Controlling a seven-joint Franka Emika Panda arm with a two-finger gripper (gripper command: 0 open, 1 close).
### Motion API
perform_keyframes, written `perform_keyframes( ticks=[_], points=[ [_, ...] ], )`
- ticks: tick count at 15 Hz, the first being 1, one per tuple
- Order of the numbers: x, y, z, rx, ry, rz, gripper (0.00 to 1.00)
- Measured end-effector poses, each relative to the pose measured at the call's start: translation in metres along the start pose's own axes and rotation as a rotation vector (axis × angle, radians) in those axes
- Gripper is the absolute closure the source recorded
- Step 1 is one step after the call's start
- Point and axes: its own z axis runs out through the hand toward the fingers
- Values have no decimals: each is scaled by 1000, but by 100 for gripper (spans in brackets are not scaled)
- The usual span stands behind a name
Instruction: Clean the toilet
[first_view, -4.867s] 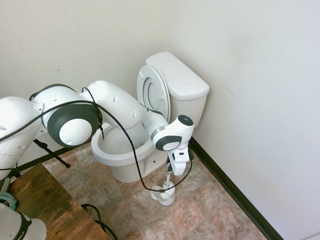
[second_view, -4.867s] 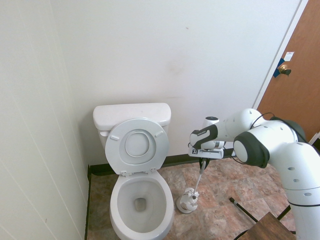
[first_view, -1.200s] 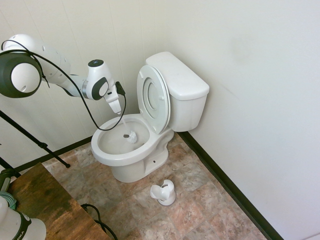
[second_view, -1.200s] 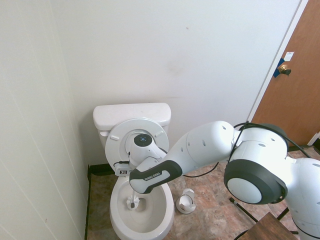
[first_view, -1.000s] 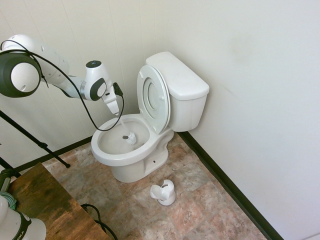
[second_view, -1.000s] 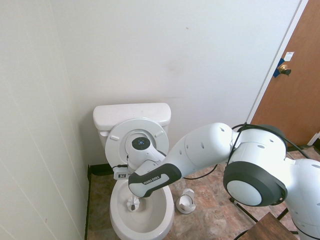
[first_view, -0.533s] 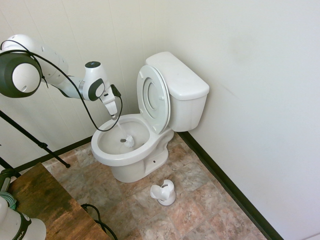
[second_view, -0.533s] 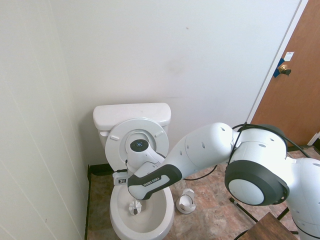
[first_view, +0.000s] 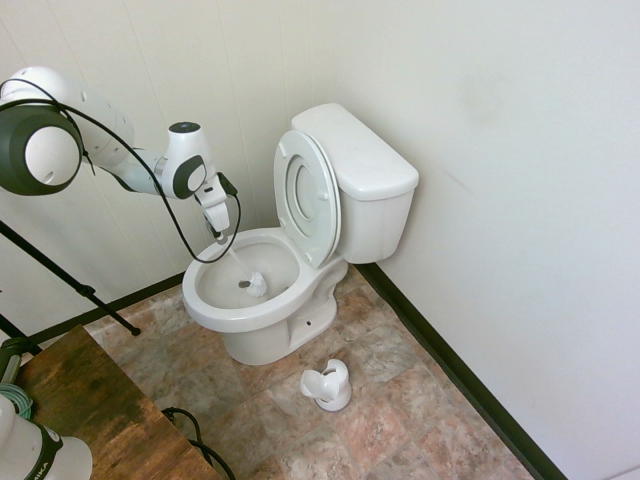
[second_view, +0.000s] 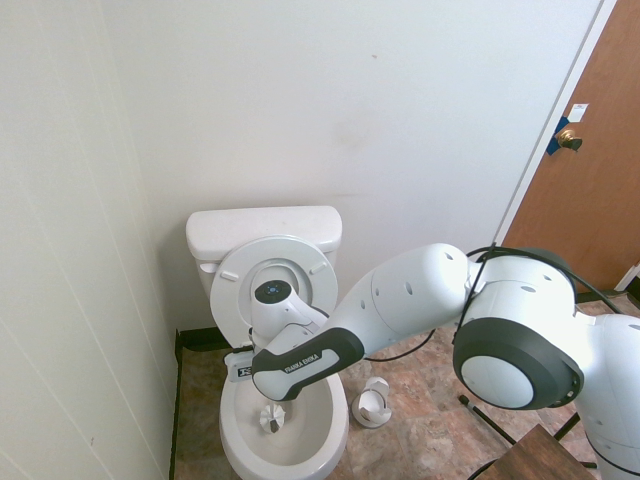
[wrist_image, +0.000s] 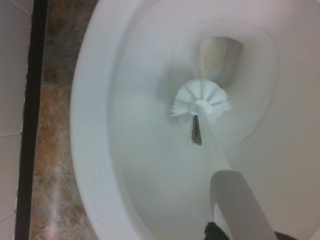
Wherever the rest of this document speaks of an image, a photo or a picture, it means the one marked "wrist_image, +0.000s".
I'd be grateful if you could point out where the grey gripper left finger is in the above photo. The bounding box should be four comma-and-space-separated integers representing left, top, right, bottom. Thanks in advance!
204, 221, 228, 240

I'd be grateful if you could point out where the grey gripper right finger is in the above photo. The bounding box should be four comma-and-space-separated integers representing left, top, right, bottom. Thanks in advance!
273, 231, 292, 240

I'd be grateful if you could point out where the white toilet brush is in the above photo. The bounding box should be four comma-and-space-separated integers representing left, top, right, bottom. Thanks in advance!
170, 78, 277, 240

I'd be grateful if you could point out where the white toilet bowl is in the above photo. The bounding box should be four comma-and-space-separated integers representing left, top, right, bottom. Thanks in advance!
69, 0, 320, 240

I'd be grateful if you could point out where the black wall baseboard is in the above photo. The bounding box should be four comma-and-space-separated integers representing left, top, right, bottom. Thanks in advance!
14, 0, 49, 240

